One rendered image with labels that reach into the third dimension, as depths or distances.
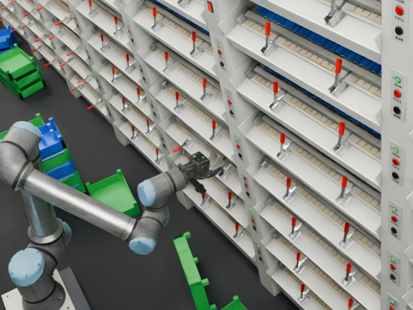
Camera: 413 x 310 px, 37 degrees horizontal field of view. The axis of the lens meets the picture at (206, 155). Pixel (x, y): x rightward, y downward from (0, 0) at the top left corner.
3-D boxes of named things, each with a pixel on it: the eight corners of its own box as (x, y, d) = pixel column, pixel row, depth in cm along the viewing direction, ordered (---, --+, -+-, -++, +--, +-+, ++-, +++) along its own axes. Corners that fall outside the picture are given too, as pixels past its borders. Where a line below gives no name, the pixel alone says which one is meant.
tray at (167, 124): (249, 205, 237) (238, 194, 230) (169, 135, 279) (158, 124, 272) (283, 167, 238) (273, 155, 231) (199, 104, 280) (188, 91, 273)
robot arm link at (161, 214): (140, 231, 235) (137, 210, 227) (149, 209, 243) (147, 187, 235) (163, 235, 234) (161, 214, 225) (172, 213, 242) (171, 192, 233)
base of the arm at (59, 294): (31, 326, 260) (23, 313, 254) (17, 296, 273) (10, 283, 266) (72, 304, 266) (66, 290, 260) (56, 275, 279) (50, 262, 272)
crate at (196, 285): (199, 316, 261) (217, 310, 262) (190, 288, 248) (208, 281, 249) (181, 265, 284) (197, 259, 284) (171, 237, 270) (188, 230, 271)
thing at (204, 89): (233, 130, 212) (215, 108, 202) (149, 66, 254) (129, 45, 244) (273, 88, 213) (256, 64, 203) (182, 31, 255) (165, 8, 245)
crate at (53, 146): (11, 172, 307) (5, 160, 302) (3, 151, 322) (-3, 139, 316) (67, 147, 314) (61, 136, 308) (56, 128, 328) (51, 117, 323)
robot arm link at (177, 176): (177, 197, 229) (165, 184, 236) (188, 192, 231) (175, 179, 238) (175, 178, 224) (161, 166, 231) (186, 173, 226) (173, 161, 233)
